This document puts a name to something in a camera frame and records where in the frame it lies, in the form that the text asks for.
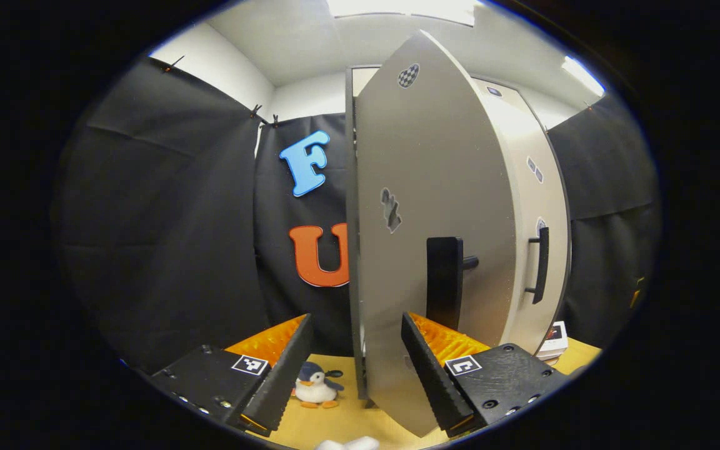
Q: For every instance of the white cabinet door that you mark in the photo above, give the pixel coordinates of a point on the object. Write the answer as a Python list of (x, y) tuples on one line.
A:
[(532, 194), (435, 169)]

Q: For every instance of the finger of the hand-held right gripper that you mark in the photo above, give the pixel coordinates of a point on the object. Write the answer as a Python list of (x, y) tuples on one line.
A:
[(637, 292)]

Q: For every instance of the black backdrop cloth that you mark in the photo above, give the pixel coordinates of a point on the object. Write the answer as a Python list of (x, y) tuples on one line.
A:
[(166, 237)]

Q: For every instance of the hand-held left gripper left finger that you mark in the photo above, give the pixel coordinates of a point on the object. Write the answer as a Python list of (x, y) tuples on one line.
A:
[(282, 381)]

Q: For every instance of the white picture booklet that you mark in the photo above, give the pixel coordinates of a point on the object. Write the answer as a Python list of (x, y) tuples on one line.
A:
[(554, 337)]

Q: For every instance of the white cabinet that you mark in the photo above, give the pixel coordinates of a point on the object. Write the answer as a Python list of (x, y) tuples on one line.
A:
[(352, 219)]

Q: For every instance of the large ceiling light panel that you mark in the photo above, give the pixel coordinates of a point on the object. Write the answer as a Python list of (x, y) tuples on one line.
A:
[(404, 9)]

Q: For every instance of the small ceiling light panel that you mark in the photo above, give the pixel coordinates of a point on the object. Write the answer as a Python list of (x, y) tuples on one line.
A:
[(582, 75)]

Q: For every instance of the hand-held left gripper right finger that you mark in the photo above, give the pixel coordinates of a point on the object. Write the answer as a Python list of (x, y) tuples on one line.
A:
[(432, 381)]

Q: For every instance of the penguin plush toy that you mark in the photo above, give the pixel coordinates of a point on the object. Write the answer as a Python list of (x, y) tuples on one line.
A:
[(315, 386)]

